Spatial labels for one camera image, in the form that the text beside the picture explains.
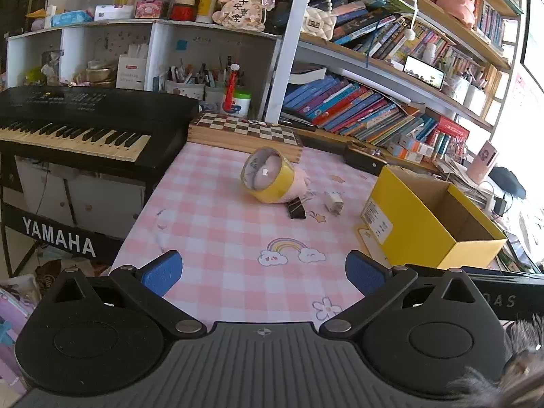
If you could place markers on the white and wood bookshelf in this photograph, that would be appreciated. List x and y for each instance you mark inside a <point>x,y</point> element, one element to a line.
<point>289,51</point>

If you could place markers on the blue wet wipes pack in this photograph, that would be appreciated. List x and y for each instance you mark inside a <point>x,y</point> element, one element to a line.
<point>70,18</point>

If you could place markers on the black cap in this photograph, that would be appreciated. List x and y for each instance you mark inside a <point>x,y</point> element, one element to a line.
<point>508,180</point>

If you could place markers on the white jar green lid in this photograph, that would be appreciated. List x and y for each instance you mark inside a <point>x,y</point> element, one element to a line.
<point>241,106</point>

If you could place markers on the white cubby shelf unit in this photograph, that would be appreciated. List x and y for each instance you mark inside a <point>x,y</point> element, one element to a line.
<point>263,63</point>

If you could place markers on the wide white pen holder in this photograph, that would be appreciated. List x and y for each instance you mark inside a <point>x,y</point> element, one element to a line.
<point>185,90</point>

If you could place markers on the pink pig decoration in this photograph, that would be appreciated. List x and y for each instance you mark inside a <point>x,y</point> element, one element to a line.
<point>242,12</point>

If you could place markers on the row of colourful paperback books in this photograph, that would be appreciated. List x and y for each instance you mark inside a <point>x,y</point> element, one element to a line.
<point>382,34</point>

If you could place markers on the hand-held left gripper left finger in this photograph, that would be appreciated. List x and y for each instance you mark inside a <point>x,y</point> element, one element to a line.
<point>163,270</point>

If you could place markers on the row of leaning blue books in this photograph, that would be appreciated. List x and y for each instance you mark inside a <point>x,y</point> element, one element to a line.
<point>340,106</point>

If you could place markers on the yellow cardboard box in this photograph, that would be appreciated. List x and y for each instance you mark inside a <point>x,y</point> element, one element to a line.
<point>412,212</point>

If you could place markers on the black case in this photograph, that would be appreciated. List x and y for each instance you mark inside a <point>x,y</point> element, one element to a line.
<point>361,159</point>

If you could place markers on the black framed wall picture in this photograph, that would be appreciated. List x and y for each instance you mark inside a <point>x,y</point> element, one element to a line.
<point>535,38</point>

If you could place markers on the stack of papers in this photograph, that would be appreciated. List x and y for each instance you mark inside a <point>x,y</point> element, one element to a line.
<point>459,170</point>

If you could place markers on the wooden chess board box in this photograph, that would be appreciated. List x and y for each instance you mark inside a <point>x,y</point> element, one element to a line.
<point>238,136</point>

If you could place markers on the smartphone with lit screen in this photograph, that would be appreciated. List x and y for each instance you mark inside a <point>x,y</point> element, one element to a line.
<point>425,72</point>

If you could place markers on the white paper bag red label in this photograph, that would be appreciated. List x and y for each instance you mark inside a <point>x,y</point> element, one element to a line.
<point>129,74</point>

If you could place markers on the yellow white bottle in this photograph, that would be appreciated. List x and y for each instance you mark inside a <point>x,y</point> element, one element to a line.
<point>207,6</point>

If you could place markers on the white charger plug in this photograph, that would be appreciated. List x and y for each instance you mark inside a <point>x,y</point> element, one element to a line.
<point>333,203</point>

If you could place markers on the red baby bottle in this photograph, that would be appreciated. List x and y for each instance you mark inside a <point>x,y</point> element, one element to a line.
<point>182,10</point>

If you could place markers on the row of small upright books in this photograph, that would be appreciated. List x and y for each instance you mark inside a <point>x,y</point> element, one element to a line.
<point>488,21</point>

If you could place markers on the black electronic keyboard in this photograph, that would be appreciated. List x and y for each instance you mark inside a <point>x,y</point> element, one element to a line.
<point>85,106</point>

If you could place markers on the red boxed book set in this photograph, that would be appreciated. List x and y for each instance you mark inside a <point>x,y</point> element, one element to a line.
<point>452,129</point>

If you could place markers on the white quilted handbag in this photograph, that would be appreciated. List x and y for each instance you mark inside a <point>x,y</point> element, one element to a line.
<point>316,23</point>

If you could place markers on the purple bag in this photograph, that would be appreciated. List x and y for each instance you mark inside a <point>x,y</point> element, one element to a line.
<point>10,327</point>

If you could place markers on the black power adapter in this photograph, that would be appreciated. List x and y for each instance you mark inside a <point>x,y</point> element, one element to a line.
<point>500,207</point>

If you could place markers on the yellow tape roll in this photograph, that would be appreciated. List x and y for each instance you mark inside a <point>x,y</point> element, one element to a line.
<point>278,182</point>

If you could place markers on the grey furry sleeve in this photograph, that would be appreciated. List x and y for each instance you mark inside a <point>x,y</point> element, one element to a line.
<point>522,374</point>

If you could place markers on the white cabinet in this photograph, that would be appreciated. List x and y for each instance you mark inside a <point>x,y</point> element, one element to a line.
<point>106,204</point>

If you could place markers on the pink plush pouch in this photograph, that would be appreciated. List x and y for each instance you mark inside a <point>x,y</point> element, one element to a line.
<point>299,180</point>

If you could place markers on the orange white medicine box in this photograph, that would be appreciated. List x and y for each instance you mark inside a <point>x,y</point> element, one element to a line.
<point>403,154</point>
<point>418,148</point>

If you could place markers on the red tassel ornament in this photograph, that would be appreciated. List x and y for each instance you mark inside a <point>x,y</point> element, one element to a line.
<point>229,91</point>

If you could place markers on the pink upright box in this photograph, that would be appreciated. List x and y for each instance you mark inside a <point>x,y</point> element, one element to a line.
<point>483,161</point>

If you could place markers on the flat white box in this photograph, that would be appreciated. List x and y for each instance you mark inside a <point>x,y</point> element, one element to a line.
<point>112,12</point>

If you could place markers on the black binder clip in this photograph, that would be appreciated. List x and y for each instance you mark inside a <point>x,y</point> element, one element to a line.
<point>296,209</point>

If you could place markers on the pink checkered desktop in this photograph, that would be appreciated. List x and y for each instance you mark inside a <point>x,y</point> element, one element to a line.
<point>221,242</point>

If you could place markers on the pink plush toy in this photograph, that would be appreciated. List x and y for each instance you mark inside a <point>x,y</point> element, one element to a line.
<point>457,2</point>

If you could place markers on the gold bowl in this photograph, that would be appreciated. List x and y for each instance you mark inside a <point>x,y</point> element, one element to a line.
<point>101,75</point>

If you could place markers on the pink patterned box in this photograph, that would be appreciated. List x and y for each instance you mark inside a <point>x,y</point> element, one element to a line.
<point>151,8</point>

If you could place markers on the white pot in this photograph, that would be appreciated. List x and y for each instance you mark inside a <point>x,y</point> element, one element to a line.
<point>476,100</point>
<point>458,89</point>

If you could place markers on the black keyboard stand panel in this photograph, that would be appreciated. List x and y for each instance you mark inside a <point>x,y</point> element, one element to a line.
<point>59,238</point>

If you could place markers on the white mat orange border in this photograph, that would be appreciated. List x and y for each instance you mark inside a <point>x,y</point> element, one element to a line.
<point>369,242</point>

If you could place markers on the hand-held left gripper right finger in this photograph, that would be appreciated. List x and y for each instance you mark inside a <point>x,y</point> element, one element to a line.
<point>365,270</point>

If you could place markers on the narrow white pen holder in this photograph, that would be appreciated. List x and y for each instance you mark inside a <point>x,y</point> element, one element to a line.
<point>213,94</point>

